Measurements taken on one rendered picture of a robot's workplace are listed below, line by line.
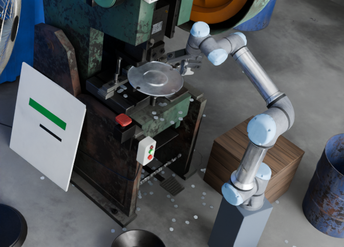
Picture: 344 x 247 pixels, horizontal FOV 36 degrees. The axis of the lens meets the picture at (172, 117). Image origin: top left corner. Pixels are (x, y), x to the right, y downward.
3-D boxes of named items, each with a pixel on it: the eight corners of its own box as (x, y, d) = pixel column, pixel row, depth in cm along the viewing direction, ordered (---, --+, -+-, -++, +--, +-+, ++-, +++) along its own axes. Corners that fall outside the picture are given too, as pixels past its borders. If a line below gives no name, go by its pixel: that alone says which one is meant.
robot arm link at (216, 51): (236, 48, 227) (220, 31, 230) (219, 57, 220) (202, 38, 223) (229, 61, 233) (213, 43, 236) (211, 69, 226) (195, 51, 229)
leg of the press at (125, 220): (137, 217, 304) (158, 95, 246) (123, 228, 297) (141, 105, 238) (36, 131, 343) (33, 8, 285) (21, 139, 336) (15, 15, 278)
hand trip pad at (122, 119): (131, 131, 256) (133, 119, 251) (122, 137, 252) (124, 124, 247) (121, 123, 259) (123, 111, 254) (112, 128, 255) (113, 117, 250)
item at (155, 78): (156, 104, 259) (156, 102, 259) (115, 75, 272) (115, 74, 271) (194, 82, 278) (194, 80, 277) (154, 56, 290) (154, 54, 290)
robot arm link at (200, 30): (201, 38, 222) (188, 24, 224) (195, 53, 231) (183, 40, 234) (215, 30, 225) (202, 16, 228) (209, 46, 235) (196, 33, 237)
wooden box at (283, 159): (287, 190, 338) (305, 151, 315) (251, 220, 315) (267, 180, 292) (240, 153, 356) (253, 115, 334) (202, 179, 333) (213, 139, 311)
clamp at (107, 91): (129, 86, 278) (131, 70, 272) (105, 99, 268) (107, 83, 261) (121, 81, 281) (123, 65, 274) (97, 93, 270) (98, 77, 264)
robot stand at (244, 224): (251, 259, 294) (273, 206, 265) (224, 269, 286) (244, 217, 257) (233, 233, 305) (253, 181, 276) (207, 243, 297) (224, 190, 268)
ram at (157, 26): (168, 56, 272) (177, 4, 253) (148, 66, 263) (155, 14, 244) (144, 40, 280) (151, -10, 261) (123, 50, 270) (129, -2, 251)
